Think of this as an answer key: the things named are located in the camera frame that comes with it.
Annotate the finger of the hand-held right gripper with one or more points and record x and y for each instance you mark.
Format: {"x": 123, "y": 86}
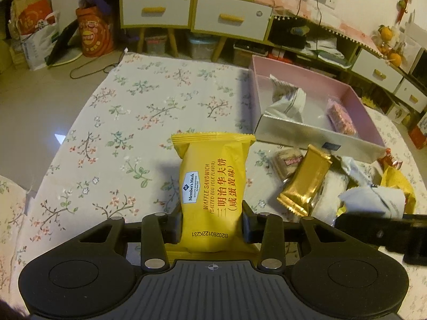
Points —
{"x": 363, "y": 226}

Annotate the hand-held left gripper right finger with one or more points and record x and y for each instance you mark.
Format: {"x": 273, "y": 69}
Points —
{"x": 250, "y": 228}

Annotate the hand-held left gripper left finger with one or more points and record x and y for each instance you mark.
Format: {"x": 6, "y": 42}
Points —
{"x": 173, "y": 228}

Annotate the white and blue snack packet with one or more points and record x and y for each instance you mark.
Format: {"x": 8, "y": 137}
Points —
{"x": 370, "y": 201}

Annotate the clear white cracker packet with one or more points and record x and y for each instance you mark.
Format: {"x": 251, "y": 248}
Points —
{"x": 330, "y": 195}

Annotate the yellow waffle snack packet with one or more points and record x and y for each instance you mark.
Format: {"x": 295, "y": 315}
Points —
{"x": 398, "y": 181}
{"x": 213, "y": 186}

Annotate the gold snack packet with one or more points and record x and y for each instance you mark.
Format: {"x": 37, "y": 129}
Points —
{"x": 305, "y": 181}

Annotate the pink cardboard box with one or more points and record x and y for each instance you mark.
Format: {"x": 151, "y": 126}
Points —
{"x": 320, "y": 106}

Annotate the red candy packet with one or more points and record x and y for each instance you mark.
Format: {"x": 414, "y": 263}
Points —
{"x": 389, "y": 160}

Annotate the brown biscuit packet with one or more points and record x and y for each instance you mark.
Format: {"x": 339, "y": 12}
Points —
{"x": 287, "y": 166}

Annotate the floral tablecloth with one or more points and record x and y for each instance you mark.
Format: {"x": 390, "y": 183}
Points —
{"x": 116, "y": 133}

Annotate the pink snack bar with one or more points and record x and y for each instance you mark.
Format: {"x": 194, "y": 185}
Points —
{"x": 340, "y": 118}

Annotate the low yellow and white cabinet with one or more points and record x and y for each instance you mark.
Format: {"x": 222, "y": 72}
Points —
{"x": 380, "y": 70}

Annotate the black microwave oven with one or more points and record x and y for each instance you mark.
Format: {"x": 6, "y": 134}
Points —
{"x": 419, "y": 70}

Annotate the orange fruit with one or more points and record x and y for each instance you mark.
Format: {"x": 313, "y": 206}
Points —
{"x": 396, "y": 59}
{"x": 387, "y": 33}

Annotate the clear storage box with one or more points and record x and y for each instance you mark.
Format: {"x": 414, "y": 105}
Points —
{"x": 201, "y": 47}
{"x": 156, "y": 43}

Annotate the orange printed bag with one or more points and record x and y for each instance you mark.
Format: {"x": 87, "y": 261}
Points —
{"x": 95, "y": 33}

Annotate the black flat board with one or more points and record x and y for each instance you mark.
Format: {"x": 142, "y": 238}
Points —
{"x": 63, "y": 43}

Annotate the yellow and white drawer cabinet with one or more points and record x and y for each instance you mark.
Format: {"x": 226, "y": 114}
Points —
{"x": 196, "y": 10}

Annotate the pink lace cloth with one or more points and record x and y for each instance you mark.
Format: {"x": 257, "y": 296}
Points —
{"x": 300, "y": 10}

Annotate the white shopping bag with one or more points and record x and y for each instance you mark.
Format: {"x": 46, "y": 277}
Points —
{"x": 38, "y": 45}

